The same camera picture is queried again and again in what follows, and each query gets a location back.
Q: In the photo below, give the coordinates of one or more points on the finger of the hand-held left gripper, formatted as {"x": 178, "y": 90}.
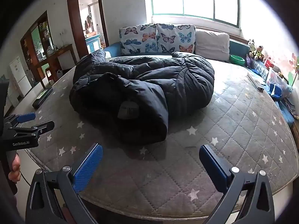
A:
{"x": 26, "y": 117}
{"x": 42, "y": 127}

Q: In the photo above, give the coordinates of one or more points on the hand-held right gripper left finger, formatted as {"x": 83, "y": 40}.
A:
{"x": 88, "y": 165}

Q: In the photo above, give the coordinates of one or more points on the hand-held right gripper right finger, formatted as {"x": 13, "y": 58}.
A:
{"x": 212, "y": 165}

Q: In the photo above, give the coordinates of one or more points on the black puffer jacket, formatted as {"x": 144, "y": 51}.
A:
{"x": 140, "y": 81}

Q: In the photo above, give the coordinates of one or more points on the person's left hand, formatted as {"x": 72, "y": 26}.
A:
{"x": 15, "y": 168}

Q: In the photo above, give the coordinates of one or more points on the black flat case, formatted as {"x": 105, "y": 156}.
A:
{"x": 42, "y": 98}

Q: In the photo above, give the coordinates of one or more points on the grey star quilted mattress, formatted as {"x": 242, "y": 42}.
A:
{"x": 233, "y": 133}

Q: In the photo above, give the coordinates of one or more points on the white refrigerator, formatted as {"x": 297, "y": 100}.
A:
{"x": 19, "y": 77}

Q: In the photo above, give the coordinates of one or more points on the wooden display cabinet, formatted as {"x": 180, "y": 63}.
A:
{"x": 42, "y": 58}

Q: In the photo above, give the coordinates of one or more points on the wooden desk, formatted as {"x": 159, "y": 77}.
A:
{"x": 66, "y": 49}

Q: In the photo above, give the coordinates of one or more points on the long white box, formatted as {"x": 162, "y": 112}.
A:
{"x": 255, "y": 81}

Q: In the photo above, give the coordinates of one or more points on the blue cupboard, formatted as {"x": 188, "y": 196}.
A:
{"x": 93, "y": 43}

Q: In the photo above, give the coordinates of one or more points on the dark blue box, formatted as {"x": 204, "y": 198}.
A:
{"x": 260, "y": 69}

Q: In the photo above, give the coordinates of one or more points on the clear plastic bag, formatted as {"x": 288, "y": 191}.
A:
{"x": 280, "y": 81}

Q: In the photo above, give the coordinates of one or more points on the green plastic basin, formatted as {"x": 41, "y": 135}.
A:
{"x": 237, "y": 60}

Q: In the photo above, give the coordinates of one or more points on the purple toy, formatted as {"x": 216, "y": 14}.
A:
{"x": 248, "y": 60}

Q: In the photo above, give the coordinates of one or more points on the red box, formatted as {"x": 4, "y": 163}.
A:
{"x": 271, "y": 64}

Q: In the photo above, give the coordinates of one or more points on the teal headboard cushion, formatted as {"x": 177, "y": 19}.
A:
{"x": 239, "y": 47}

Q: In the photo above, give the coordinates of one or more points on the beige pillow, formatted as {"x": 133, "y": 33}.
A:
{"x": 211, "y": 44}

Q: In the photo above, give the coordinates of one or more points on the brown bear plush toy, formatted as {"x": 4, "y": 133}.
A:
{"x": 258, "y": 53}

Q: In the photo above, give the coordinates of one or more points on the panda plush toy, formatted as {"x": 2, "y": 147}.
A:
{"x": 251, "y": 44}

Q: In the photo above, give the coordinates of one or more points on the butterfly print pillow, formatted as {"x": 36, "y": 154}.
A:
{"x": 137, "y": 40}
{"x": 176, "y": 38}

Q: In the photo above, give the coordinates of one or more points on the brown door frame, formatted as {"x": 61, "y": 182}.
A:
{"x": 74, "y": 28}

